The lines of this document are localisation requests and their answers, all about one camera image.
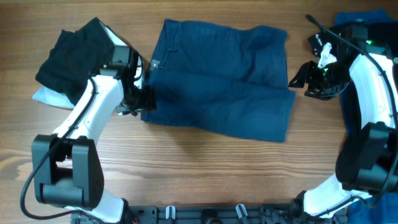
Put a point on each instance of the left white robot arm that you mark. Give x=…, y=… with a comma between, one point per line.
x=67, y=171

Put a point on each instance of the folded black shorts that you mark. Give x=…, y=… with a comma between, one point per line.
x=71, y=59

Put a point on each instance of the black polo shirt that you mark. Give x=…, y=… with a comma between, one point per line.
x=371, y=69

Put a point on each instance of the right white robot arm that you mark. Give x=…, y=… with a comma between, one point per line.
x=366, y=166

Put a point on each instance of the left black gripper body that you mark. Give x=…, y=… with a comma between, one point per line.
x=138, y=100

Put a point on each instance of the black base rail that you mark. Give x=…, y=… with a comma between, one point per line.
x=239, y=214

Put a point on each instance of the dark blue denim shorts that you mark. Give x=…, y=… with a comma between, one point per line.
x=222, y=80

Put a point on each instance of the blue polo shirt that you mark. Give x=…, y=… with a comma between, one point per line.
x=358, y=213

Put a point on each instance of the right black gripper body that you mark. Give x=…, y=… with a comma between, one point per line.
x=324, y=81

